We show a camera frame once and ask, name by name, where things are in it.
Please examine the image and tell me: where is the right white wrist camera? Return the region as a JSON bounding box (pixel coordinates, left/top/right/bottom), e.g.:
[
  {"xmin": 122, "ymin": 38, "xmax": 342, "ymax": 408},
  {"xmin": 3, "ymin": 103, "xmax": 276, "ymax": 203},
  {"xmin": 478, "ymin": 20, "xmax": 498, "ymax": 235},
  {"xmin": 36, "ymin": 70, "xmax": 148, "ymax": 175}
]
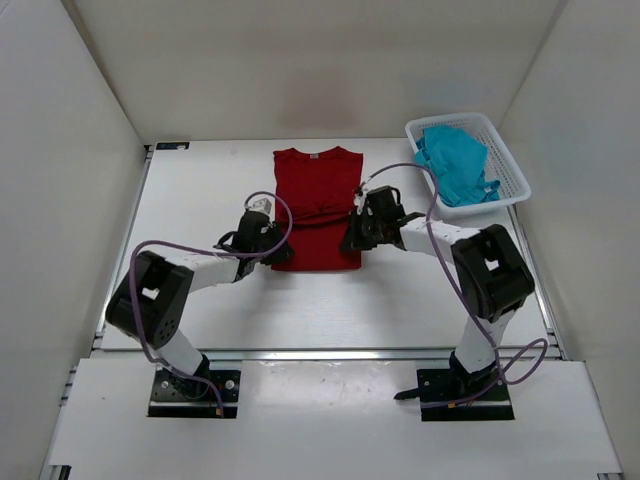
[{"xmin": 354, "ymin": 185, "xmax": 369, "ymax": 208}]

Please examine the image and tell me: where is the red t shirt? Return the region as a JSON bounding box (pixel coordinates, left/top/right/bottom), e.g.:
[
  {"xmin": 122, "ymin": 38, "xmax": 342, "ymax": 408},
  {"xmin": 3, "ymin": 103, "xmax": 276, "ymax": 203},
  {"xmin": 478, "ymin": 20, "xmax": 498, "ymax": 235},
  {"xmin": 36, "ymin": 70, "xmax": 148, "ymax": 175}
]
[{"xmin": 272, "ymin": 146, "xmax": 364, "ymax": 272}]

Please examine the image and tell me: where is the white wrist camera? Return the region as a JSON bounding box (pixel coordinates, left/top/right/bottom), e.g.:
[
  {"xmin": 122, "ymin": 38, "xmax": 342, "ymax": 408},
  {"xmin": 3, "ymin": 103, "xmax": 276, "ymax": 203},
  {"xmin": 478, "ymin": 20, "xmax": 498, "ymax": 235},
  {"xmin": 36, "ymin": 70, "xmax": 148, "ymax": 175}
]
[
  {"xmin": 245, "ymin": 196, "xmax": 273, "ymax": 218},
  {"xmin": 354, "ymin": 185, "xmax": 369, "ymax": 208}
]

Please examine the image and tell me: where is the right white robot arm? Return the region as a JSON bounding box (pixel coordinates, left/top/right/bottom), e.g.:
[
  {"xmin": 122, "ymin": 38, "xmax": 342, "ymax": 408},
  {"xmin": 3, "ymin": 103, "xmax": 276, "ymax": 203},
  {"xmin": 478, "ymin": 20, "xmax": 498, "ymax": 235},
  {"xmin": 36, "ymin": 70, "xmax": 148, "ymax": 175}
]
[{"xmin": 340, "ymin": 186, "xmax": 535, "ymax": 400}]

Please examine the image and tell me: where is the white plastic basket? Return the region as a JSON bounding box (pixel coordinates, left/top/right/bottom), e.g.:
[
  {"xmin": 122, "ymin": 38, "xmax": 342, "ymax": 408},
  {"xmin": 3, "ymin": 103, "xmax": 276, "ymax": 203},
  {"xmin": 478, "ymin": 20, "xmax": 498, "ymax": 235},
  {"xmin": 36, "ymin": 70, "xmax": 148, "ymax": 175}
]
[{"xmin": 405, "ymin": 113, "xmax": 531, "ymax": 218}]

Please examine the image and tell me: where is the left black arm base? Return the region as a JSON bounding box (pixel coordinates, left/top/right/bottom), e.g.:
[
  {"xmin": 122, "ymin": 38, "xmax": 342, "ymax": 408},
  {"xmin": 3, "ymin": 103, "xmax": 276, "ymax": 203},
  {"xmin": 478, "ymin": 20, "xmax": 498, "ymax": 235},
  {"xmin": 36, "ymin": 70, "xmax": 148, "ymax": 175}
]
[{"xmin": 147, "ymin": 367, "xmax": 241, "ymax": 419}]

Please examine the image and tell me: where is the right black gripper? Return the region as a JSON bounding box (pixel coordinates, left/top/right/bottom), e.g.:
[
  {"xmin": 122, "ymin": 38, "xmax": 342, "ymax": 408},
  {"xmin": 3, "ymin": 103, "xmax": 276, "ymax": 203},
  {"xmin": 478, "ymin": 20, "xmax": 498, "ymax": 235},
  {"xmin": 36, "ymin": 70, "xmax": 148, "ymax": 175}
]
[{"xmin": 341, "ymin": 210, "xmax": 387, "ymax": 252}]

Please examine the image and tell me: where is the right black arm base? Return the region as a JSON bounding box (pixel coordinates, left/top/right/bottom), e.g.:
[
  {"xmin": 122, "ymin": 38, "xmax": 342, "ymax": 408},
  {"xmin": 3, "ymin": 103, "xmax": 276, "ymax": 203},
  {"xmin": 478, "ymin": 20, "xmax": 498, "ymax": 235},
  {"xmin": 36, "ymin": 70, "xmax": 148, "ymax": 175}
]
[{"xmin": 394, "ymin": 356, "xmax": 515, "ymax": 422}]

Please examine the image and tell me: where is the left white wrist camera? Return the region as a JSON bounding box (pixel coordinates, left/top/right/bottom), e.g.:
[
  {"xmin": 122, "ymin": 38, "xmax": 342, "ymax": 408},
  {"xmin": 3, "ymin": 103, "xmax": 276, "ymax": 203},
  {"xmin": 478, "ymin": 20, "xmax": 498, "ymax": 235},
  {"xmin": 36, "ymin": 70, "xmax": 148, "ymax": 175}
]
[{"xmin": 245, "ymin": 196, "xmax": 273, "ymax": 218}]

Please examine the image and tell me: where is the black table label sticker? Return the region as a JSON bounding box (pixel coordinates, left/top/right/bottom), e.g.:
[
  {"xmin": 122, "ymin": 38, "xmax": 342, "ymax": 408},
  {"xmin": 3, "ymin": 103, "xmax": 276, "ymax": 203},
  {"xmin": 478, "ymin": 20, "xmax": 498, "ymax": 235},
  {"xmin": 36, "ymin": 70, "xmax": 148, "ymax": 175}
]
[{"xmin": 155, "ymin": 142, "xmax": 190, "ymax": 151}]

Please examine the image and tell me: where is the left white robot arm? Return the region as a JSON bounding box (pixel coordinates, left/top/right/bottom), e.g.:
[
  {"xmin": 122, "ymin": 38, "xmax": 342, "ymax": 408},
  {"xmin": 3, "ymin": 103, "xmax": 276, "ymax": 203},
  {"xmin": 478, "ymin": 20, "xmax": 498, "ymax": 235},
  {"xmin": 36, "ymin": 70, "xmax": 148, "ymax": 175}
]
[{"xmin": 105, "ymin": 209, "xmax": 294, "ymax": 400}]

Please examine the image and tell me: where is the blue t shirt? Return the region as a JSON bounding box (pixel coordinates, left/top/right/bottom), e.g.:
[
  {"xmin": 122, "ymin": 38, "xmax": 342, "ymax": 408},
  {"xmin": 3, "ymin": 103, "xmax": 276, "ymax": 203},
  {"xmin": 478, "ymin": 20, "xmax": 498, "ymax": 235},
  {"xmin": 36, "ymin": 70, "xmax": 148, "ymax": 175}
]
[{"xmin": 415, "ymin": 125, "xmax": 501, "ymax": 207}]

